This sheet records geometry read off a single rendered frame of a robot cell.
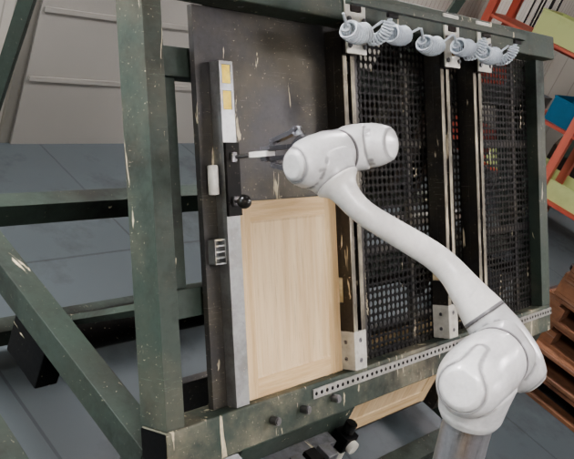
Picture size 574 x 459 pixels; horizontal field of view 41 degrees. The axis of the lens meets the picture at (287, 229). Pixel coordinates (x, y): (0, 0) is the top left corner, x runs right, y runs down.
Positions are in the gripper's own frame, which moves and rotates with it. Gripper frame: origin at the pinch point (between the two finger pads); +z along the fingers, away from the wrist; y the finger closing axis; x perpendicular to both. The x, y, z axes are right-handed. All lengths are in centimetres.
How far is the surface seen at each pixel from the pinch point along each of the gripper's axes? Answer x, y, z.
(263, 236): 14.2, 22.9, 14.9
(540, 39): 180, -48, 6
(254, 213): 10.7, 16.1, 14.7
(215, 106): -1.9, -13.9, 14.9
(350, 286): 47, 42, 10
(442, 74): 104, -29, 9
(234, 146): 1.4, -2.8, 11.6
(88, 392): -27, 64, 47
